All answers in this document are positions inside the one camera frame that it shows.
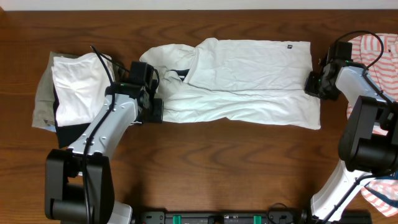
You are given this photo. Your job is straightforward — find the folded black garment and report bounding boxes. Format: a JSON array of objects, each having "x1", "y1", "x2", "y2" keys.
[{"x1": 53, "y1": 90, "x2": 90, "y2": 149}]

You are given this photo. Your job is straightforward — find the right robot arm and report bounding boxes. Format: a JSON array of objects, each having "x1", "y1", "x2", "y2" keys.
[{"x1": 305, "y1": 59, "x2": 397, "y2": 223}]

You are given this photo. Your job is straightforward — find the light blue folded garment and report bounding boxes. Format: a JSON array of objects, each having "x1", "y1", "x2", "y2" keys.
[{"x1": 42, "y1": 125, "x2": 57, "y2": 133}]

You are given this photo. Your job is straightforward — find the folded olive garment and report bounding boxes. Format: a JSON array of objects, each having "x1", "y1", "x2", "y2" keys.
[{"x1": 31, "y1": 51, "x2": 126, "y2": 131}]

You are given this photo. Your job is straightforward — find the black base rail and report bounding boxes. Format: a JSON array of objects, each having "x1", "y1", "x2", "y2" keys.
[{"x1": 130, "y1": 204, "x2": 324, "y2": 224}]

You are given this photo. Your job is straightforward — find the white t-shirt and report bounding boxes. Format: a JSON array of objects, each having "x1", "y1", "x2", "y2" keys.
[{"x1": 141, "y1": 38, "x2": 321, "y2": 130}]

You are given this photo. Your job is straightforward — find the folded white shirt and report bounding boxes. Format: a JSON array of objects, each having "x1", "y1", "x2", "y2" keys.
[{"x1": 52, "y1": 53, "x2": 114, "y2": 126}]

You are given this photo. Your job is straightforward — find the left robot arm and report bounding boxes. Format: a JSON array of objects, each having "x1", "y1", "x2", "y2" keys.
[{"x1": 44, "y1": 83, "x2": 163, "y2": 223}]

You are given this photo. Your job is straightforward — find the red white striped shirt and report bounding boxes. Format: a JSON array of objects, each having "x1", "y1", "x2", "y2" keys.
[{"x1": 350, "y1": 34, "x2": 397, "y2": 217}]

